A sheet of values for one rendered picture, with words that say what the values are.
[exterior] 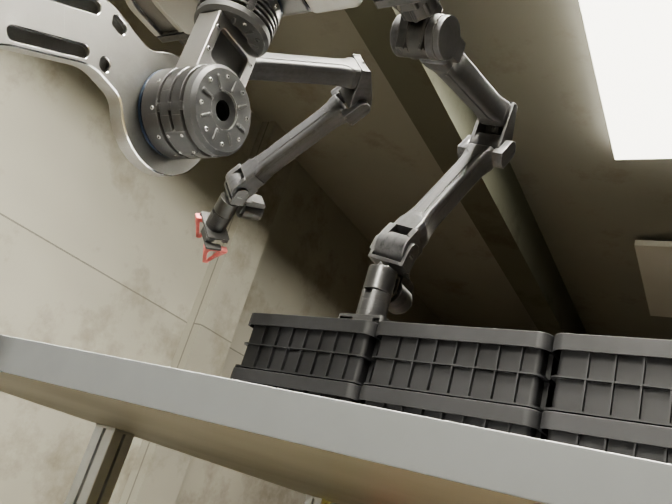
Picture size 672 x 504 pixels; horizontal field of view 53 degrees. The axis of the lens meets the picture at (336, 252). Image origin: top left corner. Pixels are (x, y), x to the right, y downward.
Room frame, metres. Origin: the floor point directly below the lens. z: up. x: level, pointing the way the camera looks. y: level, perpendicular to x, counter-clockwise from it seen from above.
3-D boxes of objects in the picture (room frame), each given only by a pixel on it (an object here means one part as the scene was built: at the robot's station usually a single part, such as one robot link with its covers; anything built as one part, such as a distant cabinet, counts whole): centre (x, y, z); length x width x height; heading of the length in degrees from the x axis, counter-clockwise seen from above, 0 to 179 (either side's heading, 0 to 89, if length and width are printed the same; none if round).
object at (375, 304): (1.20, -0.10, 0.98); 0.10 x 0.07 x 0.07; 47
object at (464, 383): (1.13, -0.34, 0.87); 0.40 x 0.30 x 0.11; 138
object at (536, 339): (1.13, -0.34, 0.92); 0.40 x 0.30 x 0.02; 138
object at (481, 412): (1.13, -0.34, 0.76); 0.40 x 0.30 x 0.12; 138
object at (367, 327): (1.33, -0.11, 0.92); 0.40 x 0.30 x 0.02; 138
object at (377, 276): (1.20, -0.10, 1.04); 0.07 x 0.06 x 0.07; 146
